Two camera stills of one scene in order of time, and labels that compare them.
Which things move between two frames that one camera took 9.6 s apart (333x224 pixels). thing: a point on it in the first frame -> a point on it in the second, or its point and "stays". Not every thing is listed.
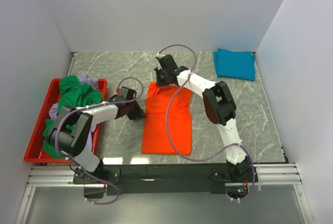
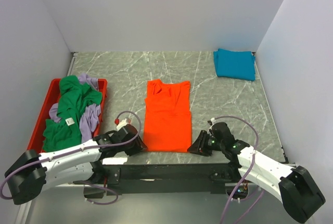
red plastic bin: x=35 y=152 stays
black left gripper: x=138 y=114 -> x=138 y=146
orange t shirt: x=155 y=139 stays
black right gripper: x=159 y=83 -> x=199 y=146
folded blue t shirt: x=235 y=64 stays
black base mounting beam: x=153 y=179 stays
